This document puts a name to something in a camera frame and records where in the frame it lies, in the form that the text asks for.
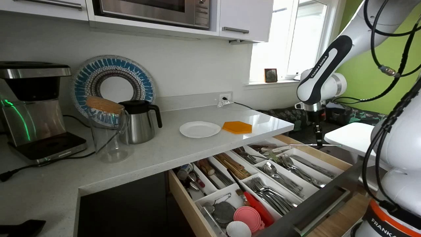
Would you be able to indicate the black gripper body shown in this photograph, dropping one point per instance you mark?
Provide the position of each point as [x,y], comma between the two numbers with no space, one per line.
[317,118]

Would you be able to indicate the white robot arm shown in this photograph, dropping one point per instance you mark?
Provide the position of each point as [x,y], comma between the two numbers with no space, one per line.
[394,145]

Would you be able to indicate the dark grey drawer front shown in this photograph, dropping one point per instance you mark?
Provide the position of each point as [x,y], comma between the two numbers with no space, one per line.
[306,205]

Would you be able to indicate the steel dinner fork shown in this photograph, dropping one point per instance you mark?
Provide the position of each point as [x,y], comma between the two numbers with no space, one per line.
[263,185]
[267,191]
[273,197]

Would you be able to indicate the wooden kitchen drawer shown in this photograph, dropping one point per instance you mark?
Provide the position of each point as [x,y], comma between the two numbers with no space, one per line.
[184,201]

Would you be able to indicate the white side table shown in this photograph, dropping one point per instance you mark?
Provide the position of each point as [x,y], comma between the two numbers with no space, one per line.
[350,137]

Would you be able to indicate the large steel serving spoon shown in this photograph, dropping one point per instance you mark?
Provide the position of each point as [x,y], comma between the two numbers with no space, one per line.
[289,163]

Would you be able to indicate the steel table spoon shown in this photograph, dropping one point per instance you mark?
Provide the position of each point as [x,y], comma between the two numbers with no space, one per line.
[269,168]
[276,172]

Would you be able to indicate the small steel cutlery piece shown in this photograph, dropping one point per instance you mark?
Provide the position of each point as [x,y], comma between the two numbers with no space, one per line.
[246,155]

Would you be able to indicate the orange hexagonal coaster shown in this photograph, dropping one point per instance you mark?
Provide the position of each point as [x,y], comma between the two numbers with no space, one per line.
[236,126]

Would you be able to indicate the white framed window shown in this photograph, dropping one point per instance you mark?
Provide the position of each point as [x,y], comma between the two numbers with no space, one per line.
[280,43]

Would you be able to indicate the wooden chopstick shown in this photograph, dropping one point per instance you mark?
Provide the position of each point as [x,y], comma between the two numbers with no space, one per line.
[236,163]
[231,166]

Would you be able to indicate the small white plate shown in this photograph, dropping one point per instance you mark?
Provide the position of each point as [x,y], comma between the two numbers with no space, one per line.
[198,129]

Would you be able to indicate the grey round lid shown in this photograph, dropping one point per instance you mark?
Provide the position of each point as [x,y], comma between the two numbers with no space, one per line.
[223,213]

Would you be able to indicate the white round ball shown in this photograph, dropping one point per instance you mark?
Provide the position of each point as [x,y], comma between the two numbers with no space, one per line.
[238,229]

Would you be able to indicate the white upper cabinet door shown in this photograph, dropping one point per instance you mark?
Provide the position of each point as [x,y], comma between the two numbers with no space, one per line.
[43,12]
[244,14]

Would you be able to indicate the white cutlery tray organizer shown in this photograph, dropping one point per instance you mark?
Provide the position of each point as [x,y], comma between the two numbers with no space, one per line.
[202,200]

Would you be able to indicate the dark metal utensil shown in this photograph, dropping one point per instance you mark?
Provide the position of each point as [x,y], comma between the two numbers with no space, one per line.
[190,178]

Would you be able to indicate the steel carafe black lid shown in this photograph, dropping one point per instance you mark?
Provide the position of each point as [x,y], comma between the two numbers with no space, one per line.
[139,125]

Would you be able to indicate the steel built-in microwave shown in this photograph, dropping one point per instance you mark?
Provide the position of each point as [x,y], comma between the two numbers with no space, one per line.
[152,8]

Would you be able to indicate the dark lower cabinet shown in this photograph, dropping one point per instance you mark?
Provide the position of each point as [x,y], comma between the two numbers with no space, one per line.
[131,210]

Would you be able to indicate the clear glass jar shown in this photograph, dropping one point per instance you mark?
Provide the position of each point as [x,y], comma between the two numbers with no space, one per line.
[109,146]

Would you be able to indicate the brown cork lid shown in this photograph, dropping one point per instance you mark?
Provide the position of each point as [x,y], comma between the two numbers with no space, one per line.
[102,105]

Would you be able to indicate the blue white decorative plate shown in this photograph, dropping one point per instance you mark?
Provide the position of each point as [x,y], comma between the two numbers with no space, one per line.
[86,73]

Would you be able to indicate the black flat scale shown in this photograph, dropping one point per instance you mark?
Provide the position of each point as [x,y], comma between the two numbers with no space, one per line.
[47,146]

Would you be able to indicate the black steel coffee maker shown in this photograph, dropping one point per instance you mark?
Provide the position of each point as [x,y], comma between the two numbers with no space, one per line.
[34,87]

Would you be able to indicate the black flat object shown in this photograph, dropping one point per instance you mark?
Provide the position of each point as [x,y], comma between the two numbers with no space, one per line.
[19,228]

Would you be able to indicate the small brown picture frame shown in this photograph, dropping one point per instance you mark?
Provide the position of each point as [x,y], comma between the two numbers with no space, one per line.
[271,75]

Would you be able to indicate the white wall outlet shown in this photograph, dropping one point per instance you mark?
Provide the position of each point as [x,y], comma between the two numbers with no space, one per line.
[225,99]

